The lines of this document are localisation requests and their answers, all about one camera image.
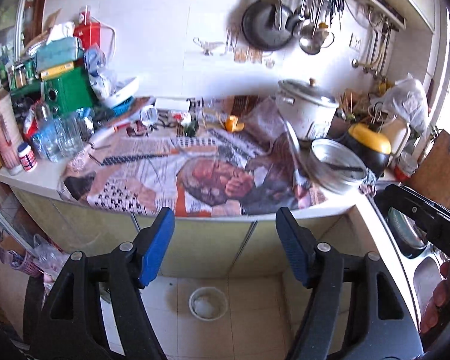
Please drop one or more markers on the blue white plastic bag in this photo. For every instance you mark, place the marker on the blue white plastic bag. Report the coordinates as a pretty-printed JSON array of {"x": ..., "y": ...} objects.
[{"x": 97, "y": 67}]

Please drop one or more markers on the white flat box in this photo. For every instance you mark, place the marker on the white flat box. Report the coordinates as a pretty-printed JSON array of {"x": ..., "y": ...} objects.
[{"x": 170, "y": 104}]

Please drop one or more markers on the white electric rice cooker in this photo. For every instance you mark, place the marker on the white electric rice cooker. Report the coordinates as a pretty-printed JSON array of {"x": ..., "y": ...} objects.
[{"x": 303, "y": 120}]

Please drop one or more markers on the red box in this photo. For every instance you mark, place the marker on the red box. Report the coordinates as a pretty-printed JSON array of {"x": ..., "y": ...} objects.
[{"x": 88, "y": 35}]

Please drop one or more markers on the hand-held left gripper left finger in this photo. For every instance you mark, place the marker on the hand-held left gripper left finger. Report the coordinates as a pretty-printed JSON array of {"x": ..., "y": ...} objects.
[{"x": 157, "y": 240}]

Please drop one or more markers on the brass water pipes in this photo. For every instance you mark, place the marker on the brass water pipes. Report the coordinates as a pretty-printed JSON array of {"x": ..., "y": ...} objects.
[{"x": 377, "y": 56}]

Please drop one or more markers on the metal pot with steamer insert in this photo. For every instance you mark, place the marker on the metal pot with steamer insert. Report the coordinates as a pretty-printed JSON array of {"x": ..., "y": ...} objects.
[{"x": 335, "y": 180}]

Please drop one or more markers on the yellow black kettle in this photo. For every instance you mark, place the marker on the yellow black kettle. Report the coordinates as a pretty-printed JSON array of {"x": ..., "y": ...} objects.
[{"x": 367, "y": 142}]

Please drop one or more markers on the blue colander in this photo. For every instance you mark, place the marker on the blue colander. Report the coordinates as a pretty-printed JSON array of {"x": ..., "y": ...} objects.
[{"x": 123, "y": 107}]

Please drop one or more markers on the white plastic basin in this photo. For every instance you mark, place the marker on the white plastic basin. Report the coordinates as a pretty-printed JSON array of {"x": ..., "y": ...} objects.
[{"x": 123, "y": 92}]

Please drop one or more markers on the green rimmed bowl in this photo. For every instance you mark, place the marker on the green rimmed bowl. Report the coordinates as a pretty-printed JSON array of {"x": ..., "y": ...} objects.
[{"x": 405, "y": 228}]

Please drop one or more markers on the teal tissue box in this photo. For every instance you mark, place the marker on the teal tissue box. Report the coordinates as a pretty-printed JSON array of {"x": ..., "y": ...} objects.
[{"x": 58, "y": 54}]

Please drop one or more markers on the black spoon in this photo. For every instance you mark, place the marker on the black spoon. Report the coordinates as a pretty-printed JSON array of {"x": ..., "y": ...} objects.
[{"x": 345, "y": 167}]

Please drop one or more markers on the black frying pan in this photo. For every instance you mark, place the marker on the black frying pan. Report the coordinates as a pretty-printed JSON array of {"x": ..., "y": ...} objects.
[{"x": 264, "y": 26}]

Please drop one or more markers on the bundle of wooden skewers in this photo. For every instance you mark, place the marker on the bundle of wooden skewers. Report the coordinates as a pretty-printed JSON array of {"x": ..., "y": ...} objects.
[{"x": 354, "y": 103}]

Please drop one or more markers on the clear glass cup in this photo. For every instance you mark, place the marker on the clear glass cup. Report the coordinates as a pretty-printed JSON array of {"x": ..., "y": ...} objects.
[{"x": 69, "y": 135}]

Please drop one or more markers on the steel ladle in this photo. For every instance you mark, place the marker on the steel ladle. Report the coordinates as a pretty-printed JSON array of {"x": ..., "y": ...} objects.
[{"x": 309, "y": 41}]

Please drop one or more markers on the white water heater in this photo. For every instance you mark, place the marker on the white water heater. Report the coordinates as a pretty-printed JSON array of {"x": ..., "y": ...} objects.
[{"x": 382, "y": 5}]

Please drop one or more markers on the white floor bin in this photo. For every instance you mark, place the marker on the white floor bin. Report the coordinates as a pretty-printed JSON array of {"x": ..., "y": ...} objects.
[{"x": 208, "y": 303}]

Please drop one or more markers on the yellow rimmed strainer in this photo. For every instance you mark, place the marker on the yellow rimmed strainer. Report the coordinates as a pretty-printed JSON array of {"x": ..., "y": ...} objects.
[{"x": 324, "y": 37}]

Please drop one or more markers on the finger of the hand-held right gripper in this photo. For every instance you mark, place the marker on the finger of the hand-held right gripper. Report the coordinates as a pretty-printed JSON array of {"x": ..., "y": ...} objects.
[{"x": 408, "y": 202}]

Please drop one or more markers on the clear plastic bottle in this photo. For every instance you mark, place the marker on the clear plastic bottle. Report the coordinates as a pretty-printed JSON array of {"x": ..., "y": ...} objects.
[{"x": 47, "y": 138}]

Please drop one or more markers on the red lidded container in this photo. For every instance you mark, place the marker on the red lidded container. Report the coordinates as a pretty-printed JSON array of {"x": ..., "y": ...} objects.
[{"x": 405, "y": 168}]

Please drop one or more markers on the yellow lower cabinet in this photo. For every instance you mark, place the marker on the yellow lower cabinet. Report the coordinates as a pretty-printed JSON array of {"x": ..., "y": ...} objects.
[{"x": 210, "y": 247}]

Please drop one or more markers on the white plastic jug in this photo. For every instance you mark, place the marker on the white plastic jug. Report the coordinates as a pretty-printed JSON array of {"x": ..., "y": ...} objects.
[{"x": 395, "y": 135}]

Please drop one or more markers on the pink basket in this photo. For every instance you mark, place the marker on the pink basket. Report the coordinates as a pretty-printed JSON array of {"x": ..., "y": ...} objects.
[{"x": 22, "y": 262}]

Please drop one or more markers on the steel sink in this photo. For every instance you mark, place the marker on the steel sink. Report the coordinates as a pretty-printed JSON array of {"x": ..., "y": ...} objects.
[{"x": 427, "y": 281}]

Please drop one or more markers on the wooden cutting board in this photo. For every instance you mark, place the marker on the wooden cutting board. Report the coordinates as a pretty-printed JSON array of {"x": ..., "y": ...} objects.
[{"x": 438, "y": 172}]

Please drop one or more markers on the green box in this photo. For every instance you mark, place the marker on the green box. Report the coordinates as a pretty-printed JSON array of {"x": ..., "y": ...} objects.
[{"x": 73, "y": 90}]

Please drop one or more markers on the clear cup with red print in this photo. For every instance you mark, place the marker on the clear cup with red print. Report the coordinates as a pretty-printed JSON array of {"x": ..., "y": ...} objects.
[{"x": 84, "y": 15}]

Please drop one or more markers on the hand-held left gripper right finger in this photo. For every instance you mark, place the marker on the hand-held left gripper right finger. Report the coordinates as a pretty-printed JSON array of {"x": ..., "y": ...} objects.
[{"x": 292, "y": 240}]

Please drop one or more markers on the small wall socket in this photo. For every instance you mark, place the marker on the small wall socket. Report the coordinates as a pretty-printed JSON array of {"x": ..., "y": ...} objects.
[{"x": 355, "y": 41}]

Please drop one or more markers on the orange peel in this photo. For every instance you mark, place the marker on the orange peel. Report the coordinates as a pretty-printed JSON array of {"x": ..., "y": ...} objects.
[{"x": 233, "y": 124}]

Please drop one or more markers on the yellow flat box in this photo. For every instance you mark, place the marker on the yellow flat box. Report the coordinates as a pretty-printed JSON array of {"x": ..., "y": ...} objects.
[{"x": 56, "y": 71}]

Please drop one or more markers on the person's right hand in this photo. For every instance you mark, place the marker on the person's right hand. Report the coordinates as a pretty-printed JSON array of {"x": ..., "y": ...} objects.
[{"x": 437, "y": 300}]

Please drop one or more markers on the white bottle with red label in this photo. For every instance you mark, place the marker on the white bottle with red label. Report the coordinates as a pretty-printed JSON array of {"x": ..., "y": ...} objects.
[{"x": 27, "y": 157}]

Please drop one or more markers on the dark green scrap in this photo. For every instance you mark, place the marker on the dark green scrap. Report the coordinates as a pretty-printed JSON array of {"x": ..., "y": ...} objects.
[{"x": 190, "y": 127}]

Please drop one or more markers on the metal cooker lid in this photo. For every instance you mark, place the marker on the metal cooker lid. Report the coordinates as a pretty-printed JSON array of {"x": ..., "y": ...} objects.
[{"x": 309, "y": 92}]

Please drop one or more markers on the glass pot lid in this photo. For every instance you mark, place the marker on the glass pot lid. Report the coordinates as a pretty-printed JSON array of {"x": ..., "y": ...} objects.
[{"x": 296, "y": 150}]

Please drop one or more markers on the pink thermos jug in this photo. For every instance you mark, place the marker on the pink thermos jug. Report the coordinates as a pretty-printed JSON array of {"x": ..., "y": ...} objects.
[{"x": 3, "y": 131}]

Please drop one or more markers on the white tissue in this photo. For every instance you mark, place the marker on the white tissue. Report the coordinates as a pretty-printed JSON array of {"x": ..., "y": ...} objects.
[{"x": 62, "y": 32}]

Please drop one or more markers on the newspaper print table cloth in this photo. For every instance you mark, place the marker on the newspaper print table cloth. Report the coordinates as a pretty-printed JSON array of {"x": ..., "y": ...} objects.
[{"x": 153, "y": 172}]

